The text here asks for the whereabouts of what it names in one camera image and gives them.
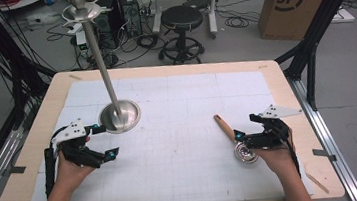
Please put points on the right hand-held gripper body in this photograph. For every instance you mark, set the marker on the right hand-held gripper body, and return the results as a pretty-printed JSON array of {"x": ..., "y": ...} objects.
[{"x": 275, "y": 130}]

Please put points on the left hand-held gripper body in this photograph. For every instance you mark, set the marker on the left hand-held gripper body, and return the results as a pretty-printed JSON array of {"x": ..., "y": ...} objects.
[{"x": 69, "y": 132}]

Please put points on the person's right hand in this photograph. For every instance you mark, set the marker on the person's right hand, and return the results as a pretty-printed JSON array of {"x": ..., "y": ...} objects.
[{"x": 278, "y": 161}]

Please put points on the person's left hand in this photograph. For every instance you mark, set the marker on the person's left hand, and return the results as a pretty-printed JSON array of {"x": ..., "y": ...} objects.
[{"x": 70, "y": 174}]

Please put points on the silver metal pole stand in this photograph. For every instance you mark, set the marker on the silver metal pole stand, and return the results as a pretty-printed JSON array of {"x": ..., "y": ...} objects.
[{"x": 119, "y": 116}]

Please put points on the black tape piece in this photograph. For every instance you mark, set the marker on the black tape piece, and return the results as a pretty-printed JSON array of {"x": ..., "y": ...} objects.
[
  {"x": 323, "y": 153},
  {"x": 18, "y": 170}
]

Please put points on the white gridded mat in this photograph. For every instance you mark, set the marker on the white gridded mat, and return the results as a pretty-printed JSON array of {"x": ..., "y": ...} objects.
[{"x": 178, "y": 150}]

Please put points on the thin wooden stick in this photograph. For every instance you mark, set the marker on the thin wooden stick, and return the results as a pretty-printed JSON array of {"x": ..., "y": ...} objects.
[{"x": 317, "y": 183}]

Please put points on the large brown cardboard box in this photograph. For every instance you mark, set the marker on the large brown cardboard box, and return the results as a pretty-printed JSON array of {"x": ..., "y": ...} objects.
[{"x": 293, "y": 4}]

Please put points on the black computer tower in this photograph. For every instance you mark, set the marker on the black computer tower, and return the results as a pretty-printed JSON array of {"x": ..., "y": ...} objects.
[{"x": 129, "y": 13}]

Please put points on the black round stool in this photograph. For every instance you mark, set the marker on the black round stool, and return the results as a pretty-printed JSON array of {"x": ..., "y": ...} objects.
[{"x": 181, "y": 19}]

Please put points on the white power strip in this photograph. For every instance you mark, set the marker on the white power strip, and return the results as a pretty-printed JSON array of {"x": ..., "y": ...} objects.
[{"x": 343, "y": 16}]

